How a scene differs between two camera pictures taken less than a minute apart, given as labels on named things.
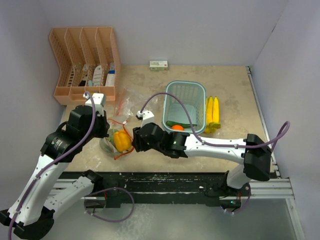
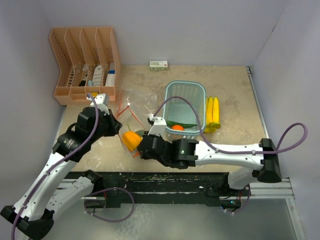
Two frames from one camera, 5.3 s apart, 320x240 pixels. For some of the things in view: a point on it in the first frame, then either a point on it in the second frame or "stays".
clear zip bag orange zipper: [119, 141] → [127, 121]
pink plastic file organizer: [88, 61] stays
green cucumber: [172, 123] stays
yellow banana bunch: [213, 121] stays
